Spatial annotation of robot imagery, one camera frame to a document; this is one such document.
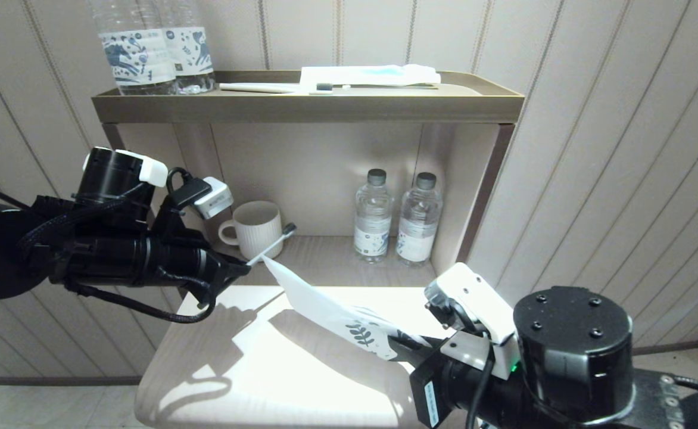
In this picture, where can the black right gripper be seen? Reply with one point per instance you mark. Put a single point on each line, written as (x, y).
(450, 387)

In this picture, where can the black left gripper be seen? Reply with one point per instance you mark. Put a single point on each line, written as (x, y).
(213, 277)

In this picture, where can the pale green toothbrush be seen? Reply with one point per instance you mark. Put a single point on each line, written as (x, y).
(274, 242)

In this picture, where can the white blue plastic wrapper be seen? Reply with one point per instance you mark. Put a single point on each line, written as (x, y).
(325, 310)

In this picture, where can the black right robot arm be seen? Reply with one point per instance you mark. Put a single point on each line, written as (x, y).
(575, 363)

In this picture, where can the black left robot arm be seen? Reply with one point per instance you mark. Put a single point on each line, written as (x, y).
(105, 256)

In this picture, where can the white ribbed mug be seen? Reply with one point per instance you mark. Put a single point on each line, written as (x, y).
(259, 235)

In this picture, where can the small clear water bottle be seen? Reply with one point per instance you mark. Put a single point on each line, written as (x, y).
(418, 229)
(373, 223)

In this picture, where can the white toothbrush dark bristles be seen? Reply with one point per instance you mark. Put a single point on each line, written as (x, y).
(259, 88)

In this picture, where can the brown open shelf unit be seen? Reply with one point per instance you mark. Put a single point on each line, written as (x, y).
(325, 108)

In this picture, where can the large clear water bottle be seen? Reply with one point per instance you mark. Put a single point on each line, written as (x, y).
(134, 56)
(194, 53)

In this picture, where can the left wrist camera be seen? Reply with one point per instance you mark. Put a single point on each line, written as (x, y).
(213, 199)

